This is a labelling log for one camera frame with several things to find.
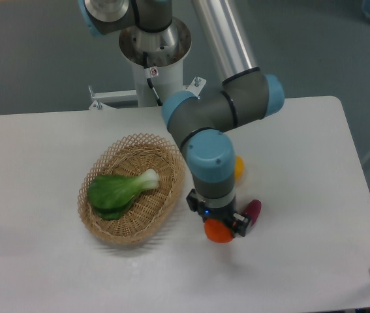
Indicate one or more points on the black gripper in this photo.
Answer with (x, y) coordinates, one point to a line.
(239, 223)

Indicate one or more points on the orange fruit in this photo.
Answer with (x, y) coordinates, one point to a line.
(217, 232)

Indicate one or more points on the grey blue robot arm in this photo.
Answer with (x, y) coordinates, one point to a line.
(199, 125)

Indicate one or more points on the woven wicker basket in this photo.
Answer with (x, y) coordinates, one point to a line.
(132, 156)

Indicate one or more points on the purple sweet potato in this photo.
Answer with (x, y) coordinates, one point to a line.
(252, 211)

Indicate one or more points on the yellow mango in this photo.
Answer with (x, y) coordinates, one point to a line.
(239, 168)

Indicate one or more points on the green bok choy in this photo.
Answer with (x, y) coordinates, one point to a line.
(113, 195)

